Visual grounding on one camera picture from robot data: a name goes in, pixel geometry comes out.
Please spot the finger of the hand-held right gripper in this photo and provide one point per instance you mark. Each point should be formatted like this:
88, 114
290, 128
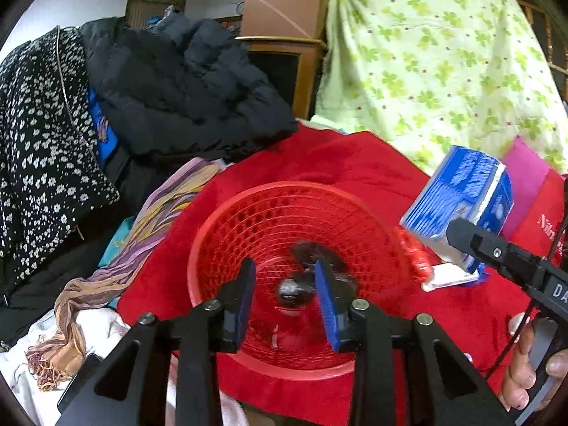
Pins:
492, 248

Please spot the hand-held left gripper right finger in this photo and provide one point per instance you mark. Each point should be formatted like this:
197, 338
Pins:
326, 306

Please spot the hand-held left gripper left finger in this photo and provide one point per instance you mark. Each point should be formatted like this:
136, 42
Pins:
246, 301

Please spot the dark wrapper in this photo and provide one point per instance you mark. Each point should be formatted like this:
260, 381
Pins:
306, 253

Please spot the blue plastic tissue pack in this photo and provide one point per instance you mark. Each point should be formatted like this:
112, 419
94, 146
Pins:
461, 186

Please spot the red plastic mesh basket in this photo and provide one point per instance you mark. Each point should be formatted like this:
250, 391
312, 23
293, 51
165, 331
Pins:
284, 213

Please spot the person's right hand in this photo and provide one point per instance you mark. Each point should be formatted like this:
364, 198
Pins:
521, 364

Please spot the red printed cloth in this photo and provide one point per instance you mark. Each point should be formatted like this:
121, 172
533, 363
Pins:
539, 213

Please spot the pink cloth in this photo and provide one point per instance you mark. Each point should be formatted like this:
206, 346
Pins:
526, 173

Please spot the striped purple yellow scarf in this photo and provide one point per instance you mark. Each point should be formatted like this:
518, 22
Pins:
146, 230

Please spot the teal cloth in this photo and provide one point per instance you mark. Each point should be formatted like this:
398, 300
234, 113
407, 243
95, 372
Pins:
113, 248

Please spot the white cloth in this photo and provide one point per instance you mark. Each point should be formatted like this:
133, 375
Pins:
102, 324

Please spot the red blanket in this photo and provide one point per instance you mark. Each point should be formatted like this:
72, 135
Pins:
355, 159

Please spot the green clover print cloth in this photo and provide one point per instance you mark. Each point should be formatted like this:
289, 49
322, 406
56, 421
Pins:
421, 75

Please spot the black cloth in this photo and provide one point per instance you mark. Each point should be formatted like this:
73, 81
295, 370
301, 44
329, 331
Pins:
44, 288

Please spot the blue garment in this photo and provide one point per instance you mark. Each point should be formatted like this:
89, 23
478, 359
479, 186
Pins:
105, 142

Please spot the black puffer jacket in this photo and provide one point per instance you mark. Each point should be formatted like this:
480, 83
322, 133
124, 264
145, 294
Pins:
177, 88

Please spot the black white floral garment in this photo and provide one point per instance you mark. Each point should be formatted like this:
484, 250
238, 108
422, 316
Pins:
35, 142

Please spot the wooden cabinet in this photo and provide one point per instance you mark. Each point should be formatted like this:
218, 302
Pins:
284, 0

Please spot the brown wooden door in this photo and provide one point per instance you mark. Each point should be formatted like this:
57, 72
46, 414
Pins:
151, 6

